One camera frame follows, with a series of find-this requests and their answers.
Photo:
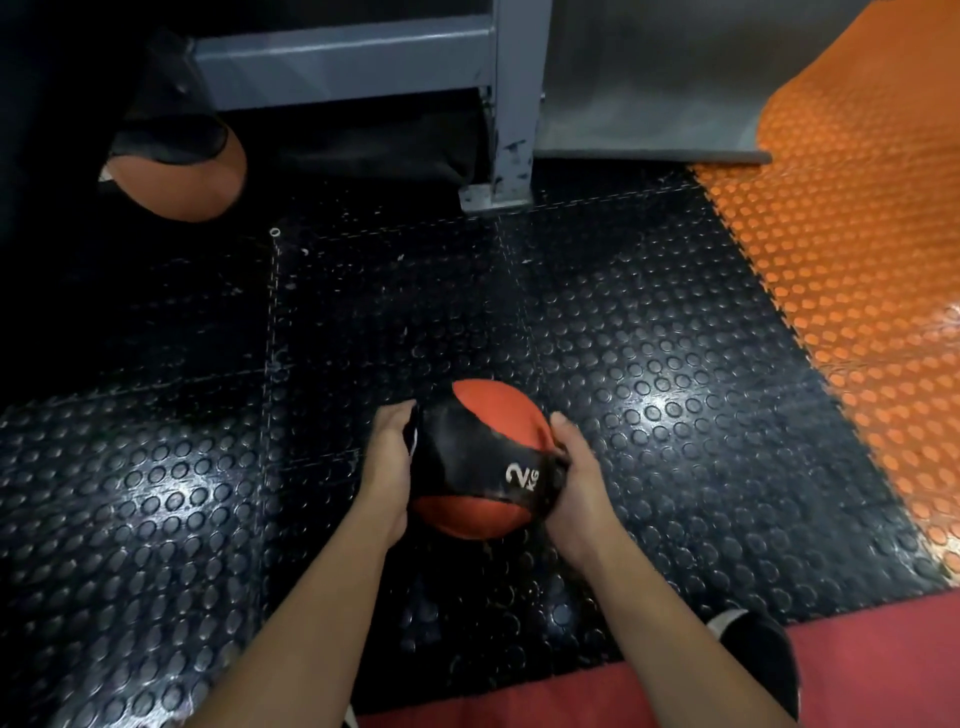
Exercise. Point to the person's left hand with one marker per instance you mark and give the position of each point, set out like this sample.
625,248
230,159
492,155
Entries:
381,472

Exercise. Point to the person's right hand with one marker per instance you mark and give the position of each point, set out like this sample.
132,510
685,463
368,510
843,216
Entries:
581,495

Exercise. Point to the person's left thumb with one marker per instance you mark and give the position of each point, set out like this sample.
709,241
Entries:
397,416

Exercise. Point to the person's right thumb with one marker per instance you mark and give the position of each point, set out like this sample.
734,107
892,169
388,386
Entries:
568,436

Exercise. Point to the small red black medicine ball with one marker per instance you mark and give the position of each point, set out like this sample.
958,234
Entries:
484,461

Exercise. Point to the person's left forearm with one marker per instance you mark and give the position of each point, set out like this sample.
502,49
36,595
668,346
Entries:
292,630

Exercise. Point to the person's right forearm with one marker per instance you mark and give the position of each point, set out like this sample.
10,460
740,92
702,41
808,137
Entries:
667,637

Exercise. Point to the person's black white shoe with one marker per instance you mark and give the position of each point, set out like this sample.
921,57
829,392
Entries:
757,652

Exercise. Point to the large orange black medicine ball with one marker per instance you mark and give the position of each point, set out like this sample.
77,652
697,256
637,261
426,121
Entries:
176,135

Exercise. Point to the grey metal rack frame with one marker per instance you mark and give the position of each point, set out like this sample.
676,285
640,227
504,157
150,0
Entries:
450,75

